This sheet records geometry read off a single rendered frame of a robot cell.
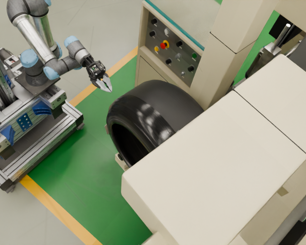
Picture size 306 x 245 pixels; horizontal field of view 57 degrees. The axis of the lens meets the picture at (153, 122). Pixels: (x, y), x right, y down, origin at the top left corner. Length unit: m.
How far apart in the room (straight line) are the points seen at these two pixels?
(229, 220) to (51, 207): 1.99
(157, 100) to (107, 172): 1.48
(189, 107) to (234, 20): 0.36
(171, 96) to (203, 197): 0.60
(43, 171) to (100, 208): 0.58
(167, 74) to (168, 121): 0.88
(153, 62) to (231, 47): 1.00
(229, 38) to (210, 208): 0.64
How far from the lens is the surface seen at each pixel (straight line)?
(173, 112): 1.10
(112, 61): 3.17
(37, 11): 1.77
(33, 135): 2.51
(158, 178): 0.62
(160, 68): 1.95
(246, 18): 0.99
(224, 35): 1.07
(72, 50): 1.52
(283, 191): 1.01
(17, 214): 2.54
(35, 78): 2.08
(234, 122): 0.73
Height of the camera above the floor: 2.36
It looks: 60 degrees down
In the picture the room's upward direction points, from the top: 13 degrees clockwise
